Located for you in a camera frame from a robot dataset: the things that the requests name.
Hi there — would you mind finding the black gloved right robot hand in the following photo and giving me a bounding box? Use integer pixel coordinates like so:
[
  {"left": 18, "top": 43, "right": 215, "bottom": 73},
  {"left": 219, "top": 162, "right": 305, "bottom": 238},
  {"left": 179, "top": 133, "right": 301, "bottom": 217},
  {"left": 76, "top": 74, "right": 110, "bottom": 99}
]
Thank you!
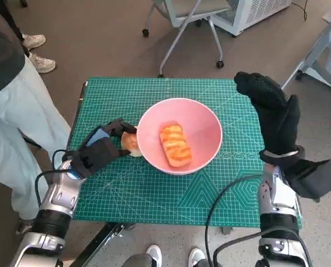
[{"left": 234, "top": 71, "right": 301, "bottom": 157}]

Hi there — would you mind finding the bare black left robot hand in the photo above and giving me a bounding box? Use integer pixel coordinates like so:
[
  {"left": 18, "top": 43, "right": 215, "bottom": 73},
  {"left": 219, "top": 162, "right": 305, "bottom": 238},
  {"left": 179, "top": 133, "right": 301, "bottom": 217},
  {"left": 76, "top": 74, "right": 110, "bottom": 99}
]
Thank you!
[{"left": 70, "top": 118, "right": 140, "bottom": 179}]

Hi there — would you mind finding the round toy bread bun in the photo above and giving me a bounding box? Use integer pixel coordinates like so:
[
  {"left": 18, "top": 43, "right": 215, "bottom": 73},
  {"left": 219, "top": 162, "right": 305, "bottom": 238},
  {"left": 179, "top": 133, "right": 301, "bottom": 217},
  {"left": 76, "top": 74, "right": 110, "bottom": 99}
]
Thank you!
[{"left": 120, "top": 132, "right": 142, "bottom": 158}]

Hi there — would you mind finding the pink bowl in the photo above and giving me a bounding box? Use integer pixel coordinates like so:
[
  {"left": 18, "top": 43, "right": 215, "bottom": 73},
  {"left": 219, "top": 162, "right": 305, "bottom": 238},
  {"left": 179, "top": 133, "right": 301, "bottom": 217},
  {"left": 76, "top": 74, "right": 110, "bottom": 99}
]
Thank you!
[{"left": 136, "top": 97, "right": 224, "bottom": 175}]

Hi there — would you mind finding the long toy bread loaf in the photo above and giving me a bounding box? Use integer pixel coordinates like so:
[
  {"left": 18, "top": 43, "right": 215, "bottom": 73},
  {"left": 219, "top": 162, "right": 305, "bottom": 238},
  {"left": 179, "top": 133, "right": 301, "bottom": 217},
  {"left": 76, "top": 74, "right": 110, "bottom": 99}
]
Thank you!
[{"left": 159, "top": 121, "right": 193, "bottom": 168}]

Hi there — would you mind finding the green cutting mat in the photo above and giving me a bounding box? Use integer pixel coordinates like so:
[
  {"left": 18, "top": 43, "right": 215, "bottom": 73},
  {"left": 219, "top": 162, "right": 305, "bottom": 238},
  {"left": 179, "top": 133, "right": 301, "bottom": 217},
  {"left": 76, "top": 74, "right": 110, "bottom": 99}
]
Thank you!
[{"left": 67, "top": 77, "right": 302, "bottom": 229}]

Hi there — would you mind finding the person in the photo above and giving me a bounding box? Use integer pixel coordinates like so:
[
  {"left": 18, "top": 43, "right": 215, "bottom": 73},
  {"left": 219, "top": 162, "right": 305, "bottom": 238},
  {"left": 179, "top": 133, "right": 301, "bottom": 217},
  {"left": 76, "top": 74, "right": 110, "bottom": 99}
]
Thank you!
[
  {"left": 0, "top": 0, "right": 56, "bottom": 73},
  {"left": 0, "top": 5, "right": 71, "bottom": 236}
]

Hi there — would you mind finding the white perforated cabinet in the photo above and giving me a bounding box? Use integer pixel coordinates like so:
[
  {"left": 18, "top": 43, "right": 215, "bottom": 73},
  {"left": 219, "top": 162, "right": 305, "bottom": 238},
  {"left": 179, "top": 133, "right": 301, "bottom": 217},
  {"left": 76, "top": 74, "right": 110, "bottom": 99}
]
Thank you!
[{"left": 211, "top": 0, "right": 293, "bottom": 36}]

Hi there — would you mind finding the grey rolling chair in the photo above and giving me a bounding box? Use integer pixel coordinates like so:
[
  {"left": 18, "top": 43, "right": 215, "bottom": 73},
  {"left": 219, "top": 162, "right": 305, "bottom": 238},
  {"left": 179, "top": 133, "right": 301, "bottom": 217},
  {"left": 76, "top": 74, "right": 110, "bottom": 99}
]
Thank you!
[{"left": 141, "top": 0, "right": 233, "bottom": 78}]

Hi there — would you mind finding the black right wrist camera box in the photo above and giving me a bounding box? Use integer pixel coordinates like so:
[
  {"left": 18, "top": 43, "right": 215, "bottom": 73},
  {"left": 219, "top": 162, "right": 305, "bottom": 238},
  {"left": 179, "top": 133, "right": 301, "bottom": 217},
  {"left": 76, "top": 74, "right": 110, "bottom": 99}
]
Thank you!
[{"left": 284, "top": 160, "right": 331, "bottom": 199}]

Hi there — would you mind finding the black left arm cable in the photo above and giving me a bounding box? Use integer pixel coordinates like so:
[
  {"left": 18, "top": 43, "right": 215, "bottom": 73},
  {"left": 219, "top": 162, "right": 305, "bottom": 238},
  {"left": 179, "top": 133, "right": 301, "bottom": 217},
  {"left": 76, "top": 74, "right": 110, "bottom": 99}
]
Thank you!
[{"left": 34, "top": 149, "right": 77, "bottom": 208}]

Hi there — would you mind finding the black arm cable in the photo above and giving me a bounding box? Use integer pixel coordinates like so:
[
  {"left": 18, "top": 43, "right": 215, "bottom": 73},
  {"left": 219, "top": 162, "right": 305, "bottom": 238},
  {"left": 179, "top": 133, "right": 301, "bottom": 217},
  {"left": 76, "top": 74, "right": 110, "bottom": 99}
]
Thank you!
[
  {"left": 205, "top": 175, "right": 263, "bottom": 267},
  {"left": 34, "top": 149, "right": 77, "bottom": 208}
]

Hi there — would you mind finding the black folding table frame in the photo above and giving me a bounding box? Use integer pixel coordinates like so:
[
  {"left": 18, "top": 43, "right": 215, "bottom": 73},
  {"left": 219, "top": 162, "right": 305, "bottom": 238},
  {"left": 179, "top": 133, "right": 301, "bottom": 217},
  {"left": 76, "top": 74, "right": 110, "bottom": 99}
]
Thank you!
[{"left": 75, "top": 222, "right": 135, "bottom": 267}]

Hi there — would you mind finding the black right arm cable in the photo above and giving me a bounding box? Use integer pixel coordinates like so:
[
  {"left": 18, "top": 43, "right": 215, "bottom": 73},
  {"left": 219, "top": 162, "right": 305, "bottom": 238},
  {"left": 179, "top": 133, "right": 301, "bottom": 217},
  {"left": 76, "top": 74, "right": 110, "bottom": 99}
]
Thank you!
[{"left": 205, "top": 175, "right": 263, "bottom": 267}]

